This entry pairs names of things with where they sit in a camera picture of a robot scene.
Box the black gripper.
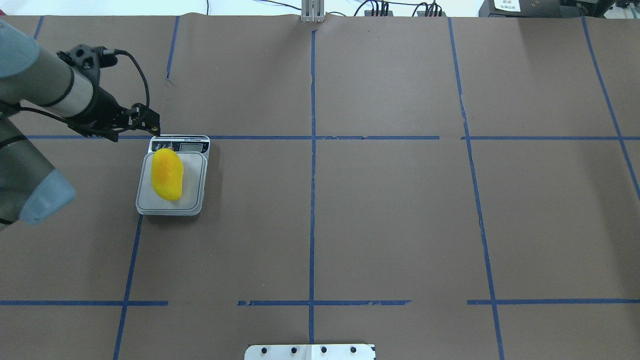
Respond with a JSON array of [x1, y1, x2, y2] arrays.
[[75, 86, 162, 142]]

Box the yellow mango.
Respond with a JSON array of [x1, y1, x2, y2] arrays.
[[151, 148, 185, 202]]

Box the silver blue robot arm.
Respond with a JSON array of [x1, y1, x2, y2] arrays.
[[1, 20, 161, 230]]

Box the silver digital kitchen scale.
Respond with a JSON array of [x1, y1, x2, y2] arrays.
[[135, 134, 211, 217]]

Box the left black connector block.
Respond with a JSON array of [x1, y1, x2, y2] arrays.
[[354, 0, 393, 18]]

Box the black connector block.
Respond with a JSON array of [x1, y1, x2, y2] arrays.
[[354, 0, 393, 18], [411, 0, 446, 18]]

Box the right black connector block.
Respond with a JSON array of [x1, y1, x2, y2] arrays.
[[411, 0, 446, 18]]

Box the black box with label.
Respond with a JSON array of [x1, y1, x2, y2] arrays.
[[478, 0, 562, 18]]

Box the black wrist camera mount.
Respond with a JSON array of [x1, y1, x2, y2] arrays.
[[55, 44, 118, 84]]

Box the aluminium frame post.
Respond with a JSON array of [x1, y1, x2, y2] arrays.
[[301, 0, 327, 23]]

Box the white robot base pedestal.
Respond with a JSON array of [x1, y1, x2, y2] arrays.
[[244, 343, 377, 360]]

